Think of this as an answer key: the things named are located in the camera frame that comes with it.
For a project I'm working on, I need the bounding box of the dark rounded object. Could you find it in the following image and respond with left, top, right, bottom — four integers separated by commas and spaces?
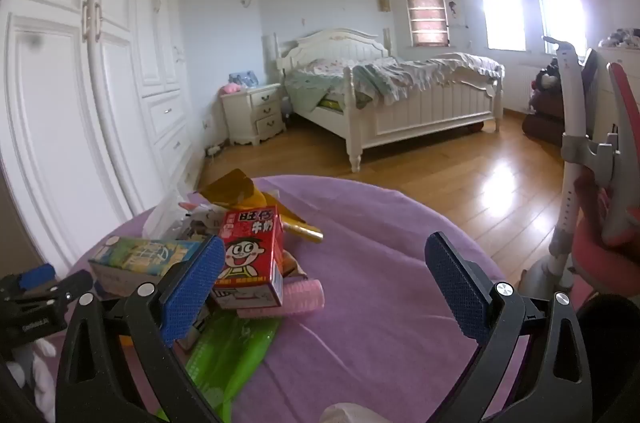
575, 293, 640, 423

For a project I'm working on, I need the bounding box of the pile of small toys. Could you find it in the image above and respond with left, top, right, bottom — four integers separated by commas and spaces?
599, 28, 640, 50

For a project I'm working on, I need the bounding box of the gold foil wrapper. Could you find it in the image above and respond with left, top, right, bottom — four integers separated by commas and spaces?
260, 190, 325, 245

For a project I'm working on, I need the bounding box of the floral quilt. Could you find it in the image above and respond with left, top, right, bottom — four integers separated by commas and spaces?
285, 52, 505, 114

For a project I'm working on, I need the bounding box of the white radiator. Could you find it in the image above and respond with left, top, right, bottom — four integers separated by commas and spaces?
502, 63, 538, 114

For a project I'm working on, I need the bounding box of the white plastic bag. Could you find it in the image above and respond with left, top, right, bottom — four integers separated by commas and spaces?
142, 188, 223, 244

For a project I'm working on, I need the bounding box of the white bed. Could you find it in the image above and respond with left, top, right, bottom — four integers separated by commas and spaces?
274, 28, 505, 174

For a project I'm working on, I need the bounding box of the green plastic packet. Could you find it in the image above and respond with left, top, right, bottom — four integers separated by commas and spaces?
155, 310, 283, 421

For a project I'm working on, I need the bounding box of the window with brown blind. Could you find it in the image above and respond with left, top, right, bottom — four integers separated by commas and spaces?
401, 0, 451, 48

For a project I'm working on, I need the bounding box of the pink study chair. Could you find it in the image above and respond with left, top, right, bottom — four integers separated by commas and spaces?
520, 35, 640, 304

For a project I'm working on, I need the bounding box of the pink hair roller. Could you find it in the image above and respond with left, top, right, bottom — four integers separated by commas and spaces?
237, 277, 326, 319

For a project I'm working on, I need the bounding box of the dark brown armchair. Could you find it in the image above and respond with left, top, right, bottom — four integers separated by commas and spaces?
522, 58, 568, 148

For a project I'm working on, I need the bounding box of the white nightstand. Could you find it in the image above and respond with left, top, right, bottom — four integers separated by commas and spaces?
221, 83, 288, 147

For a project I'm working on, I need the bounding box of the light blue bag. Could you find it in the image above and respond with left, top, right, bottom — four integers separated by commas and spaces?
229, 70, 260, 88

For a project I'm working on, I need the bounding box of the white wardrobe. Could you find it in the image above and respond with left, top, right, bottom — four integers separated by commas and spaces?
0, 0, 201, 269

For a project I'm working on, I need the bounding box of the dark plush toy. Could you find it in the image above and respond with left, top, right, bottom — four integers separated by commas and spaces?
535, 59, 561, 91

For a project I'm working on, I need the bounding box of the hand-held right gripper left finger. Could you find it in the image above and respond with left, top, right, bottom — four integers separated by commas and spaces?
55, 235, 226, 423

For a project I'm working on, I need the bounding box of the brown film wrapper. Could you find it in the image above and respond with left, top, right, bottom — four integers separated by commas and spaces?
197, 169, 263, 210

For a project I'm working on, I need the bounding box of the pale pink garment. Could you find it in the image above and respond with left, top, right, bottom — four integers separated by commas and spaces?
0, 338, 57, 423

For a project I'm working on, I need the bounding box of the purple tablecloth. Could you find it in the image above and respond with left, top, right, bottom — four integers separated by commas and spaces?
30, 174, 531, 423

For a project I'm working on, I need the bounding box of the bright window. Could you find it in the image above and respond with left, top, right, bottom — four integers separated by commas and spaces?
477, 0, 528, 52
529, 0, 588, 54

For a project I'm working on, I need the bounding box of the red milk carton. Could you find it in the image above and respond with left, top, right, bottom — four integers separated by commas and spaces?
212, 204, 285, 310

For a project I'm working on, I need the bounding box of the wall sticker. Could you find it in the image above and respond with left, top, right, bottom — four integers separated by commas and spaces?
448, 0, 468, 28

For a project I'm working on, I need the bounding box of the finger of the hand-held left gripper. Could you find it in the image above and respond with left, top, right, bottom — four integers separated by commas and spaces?
30, 270, 95, 309
0, 264, 56, 304

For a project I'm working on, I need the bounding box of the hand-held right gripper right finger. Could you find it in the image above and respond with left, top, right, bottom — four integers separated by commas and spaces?
424, 231, 598, 423

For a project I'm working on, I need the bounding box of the teal yellow snack box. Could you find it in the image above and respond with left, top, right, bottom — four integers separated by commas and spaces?
89, 237, 206, 299

